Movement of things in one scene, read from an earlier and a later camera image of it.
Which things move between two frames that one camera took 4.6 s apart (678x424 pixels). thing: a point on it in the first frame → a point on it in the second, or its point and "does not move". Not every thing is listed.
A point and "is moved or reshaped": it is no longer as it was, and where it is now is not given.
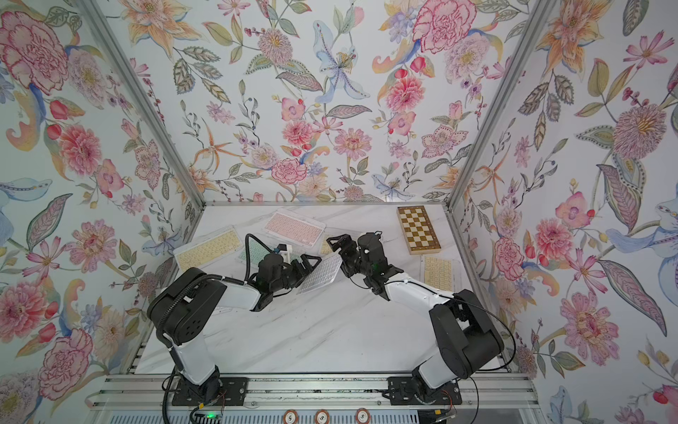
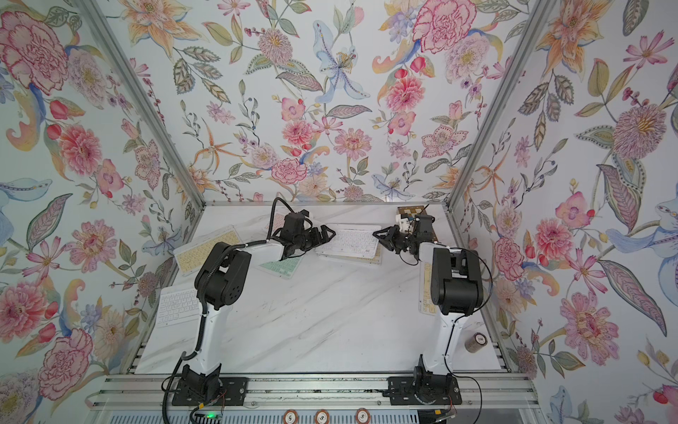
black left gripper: [300, 273] → [319, 240]
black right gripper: [346, 255] → [391, 238]
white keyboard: [324, 273] is moved or reshaped
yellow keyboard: [209, 250] does not move
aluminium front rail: [483, 391] does not move
